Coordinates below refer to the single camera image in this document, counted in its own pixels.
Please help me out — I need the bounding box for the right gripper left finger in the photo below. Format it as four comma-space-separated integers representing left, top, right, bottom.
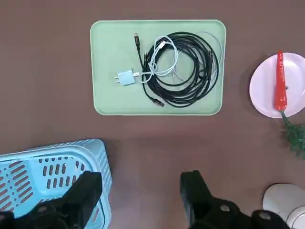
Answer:
0, 171, 103, 229

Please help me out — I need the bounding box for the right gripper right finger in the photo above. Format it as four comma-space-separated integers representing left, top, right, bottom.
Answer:
180, 170, 296, 229

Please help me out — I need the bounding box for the pale charger with white cable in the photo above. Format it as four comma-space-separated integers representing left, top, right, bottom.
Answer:
112, 35, 179, 87

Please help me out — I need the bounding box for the orange toy carrot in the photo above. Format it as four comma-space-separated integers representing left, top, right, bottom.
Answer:
274, 49, 305, 158

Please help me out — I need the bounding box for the blue slotted plastic basket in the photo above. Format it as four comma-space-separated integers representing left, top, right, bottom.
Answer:
0, 138, 113, 229

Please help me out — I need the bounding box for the pink round plate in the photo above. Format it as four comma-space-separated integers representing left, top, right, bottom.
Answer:
249, 52, 305, 119

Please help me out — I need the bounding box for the green plastic tray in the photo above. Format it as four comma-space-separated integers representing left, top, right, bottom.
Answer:
90, 19, 227, 116

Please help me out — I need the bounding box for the white cylindrical device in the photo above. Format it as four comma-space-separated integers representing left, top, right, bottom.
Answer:
262, 183, 305, 229

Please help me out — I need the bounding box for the black coiled cable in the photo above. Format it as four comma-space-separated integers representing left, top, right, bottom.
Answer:
133, 32, 220, 110

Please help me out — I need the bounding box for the thin white cable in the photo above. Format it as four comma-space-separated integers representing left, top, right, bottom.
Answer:
171, 30, 226, 88

